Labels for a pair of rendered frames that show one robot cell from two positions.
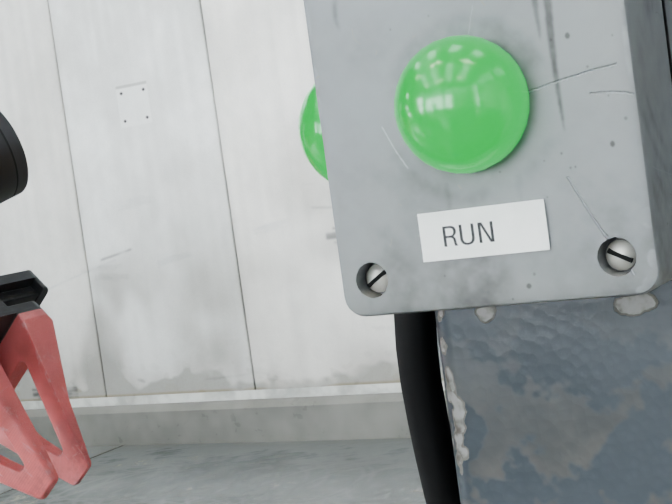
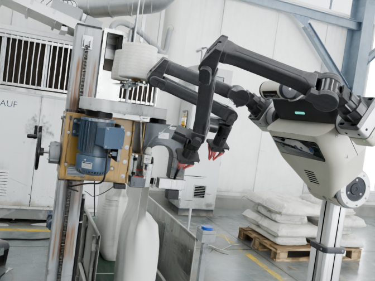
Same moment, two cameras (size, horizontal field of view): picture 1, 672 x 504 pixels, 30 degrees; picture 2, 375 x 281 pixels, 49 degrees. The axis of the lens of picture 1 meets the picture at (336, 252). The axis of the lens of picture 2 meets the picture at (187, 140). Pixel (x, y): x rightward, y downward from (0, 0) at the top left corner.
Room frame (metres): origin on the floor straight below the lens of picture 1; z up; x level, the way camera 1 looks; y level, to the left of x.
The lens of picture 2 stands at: (1.95, 1.32, 1.38)
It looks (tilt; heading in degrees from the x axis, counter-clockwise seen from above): 3 degrees down; 220
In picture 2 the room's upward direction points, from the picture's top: 8 degrees clockwise
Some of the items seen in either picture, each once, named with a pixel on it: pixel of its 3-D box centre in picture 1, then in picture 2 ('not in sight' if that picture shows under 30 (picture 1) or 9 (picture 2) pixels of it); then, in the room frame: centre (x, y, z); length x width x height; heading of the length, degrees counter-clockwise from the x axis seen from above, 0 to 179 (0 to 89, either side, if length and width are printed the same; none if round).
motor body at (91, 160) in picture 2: not in sight; (95, 145); (0.83, -0.15, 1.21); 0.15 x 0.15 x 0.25
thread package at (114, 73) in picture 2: not in sight; (126, 66); (0.57, -0.32, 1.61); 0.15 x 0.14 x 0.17; 61
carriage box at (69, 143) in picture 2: not in sight; (94, 146); (0.68, -0.35, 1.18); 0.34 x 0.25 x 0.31; 151
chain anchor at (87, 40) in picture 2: not in sight; (87, 42); (0.80, -0.33, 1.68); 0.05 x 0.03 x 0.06; 151
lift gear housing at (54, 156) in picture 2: not in sight; (53, 152); (0.86, -0.42, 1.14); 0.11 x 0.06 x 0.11; 61
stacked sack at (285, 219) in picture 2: not in sight; (279, 212); (-2.45, -0.84, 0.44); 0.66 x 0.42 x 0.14; 55
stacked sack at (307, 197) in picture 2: not in sight; (325, 204); (-3.05, -0.55, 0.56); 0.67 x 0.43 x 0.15; 61
